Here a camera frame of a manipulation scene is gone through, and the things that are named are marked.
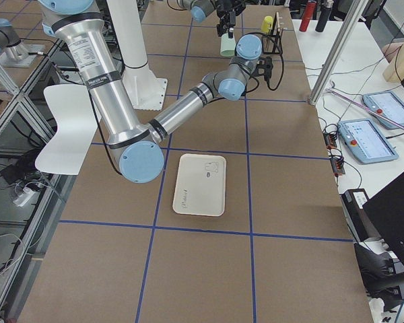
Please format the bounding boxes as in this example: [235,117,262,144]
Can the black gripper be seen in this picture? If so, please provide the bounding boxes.
[216,0,244,37]

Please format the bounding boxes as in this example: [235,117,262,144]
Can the pale green cup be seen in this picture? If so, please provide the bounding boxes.
[220,33,236,57]

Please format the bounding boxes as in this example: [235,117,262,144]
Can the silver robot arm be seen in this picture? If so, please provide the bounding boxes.
[166,0,246,39]
[40,1,263,183]

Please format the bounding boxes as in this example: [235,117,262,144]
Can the yellow cup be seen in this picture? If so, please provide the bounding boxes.
[261,15,274,34]

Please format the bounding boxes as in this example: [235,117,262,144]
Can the cream rabbit tray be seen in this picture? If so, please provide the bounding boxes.
[172,153,226,217]

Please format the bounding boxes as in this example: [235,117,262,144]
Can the red bottle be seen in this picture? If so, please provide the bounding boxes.
[299,0,317,32]

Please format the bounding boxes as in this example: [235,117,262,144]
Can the white central pillar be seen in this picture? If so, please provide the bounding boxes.
[107,0,168,110]

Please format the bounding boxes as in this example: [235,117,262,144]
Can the black bottle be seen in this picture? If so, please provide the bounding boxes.
[315,0,334,33]

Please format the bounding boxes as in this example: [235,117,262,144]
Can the white plastic chair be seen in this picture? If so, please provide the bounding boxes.
[35,84,97,175]

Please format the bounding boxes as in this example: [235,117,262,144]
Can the near blue teach pendant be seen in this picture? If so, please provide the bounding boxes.
[338,118,399,164]

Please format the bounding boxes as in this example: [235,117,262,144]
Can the blue teach pendant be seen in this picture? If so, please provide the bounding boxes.
[362,91,404,129]
[338,118,399,164]

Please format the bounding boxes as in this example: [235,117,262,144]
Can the far blue teach pendant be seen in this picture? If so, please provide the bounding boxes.
[362,91,404,129]

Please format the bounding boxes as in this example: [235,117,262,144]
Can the grabber stick tool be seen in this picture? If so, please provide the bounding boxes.
[326,87,404,131]

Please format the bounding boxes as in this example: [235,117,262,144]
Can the black box on desk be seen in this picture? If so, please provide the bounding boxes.
[341,188,380,242]

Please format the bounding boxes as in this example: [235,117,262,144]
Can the black laptop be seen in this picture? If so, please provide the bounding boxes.
[363,172,404,265]

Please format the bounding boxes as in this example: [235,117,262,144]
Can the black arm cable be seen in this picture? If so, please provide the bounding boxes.
[244,32,285,97]

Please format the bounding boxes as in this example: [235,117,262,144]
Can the black wire cup rack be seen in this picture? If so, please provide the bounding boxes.
[262,12,283,55]

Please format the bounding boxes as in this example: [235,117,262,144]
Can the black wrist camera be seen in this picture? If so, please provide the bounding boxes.
[254,56,273,84]

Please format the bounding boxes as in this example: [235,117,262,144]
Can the aluminium frame post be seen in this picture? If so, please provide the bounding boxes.
[308,0,368,106]

